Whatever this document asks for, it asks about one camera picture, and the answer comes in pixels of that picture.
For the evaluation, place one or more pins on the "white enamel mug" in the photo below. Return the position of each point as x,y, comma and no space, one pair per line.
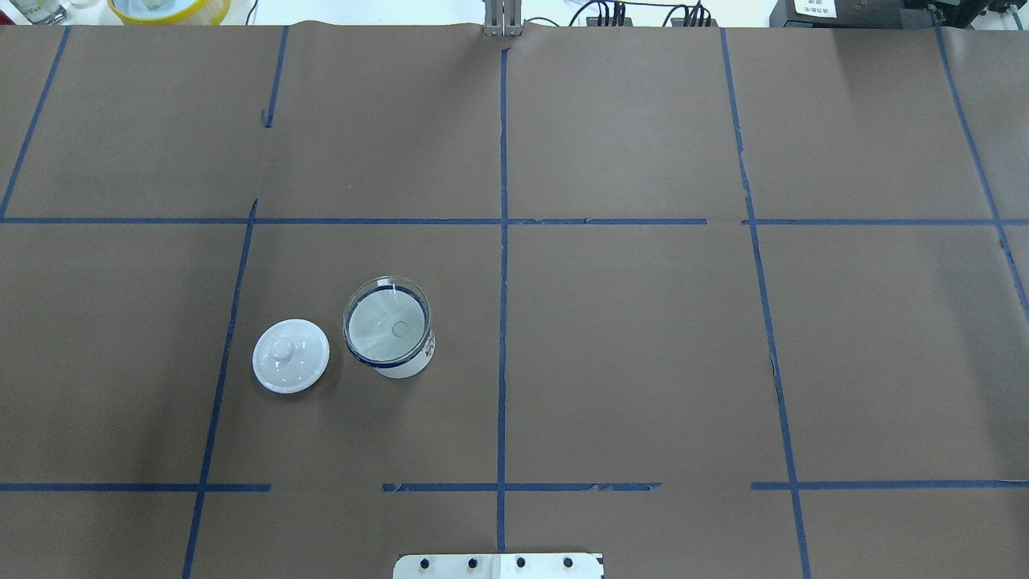
396,350

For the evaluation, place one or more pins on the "white ceramic lid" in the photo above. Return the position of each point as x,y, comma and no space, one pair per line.
290,356

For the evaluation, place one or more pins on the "black box device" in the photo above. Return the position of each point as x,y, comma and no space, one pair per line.
880,15

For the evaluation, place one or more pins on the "yellow rimmed bowl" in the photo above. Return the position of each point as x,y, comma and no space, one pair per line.
170,13

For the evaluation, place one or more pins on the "aluminium frame post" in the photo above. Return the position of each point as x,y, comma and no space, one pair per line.
503,18

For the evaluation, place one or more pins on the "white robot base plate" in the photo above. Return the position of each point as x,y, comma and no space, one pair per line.
501,565

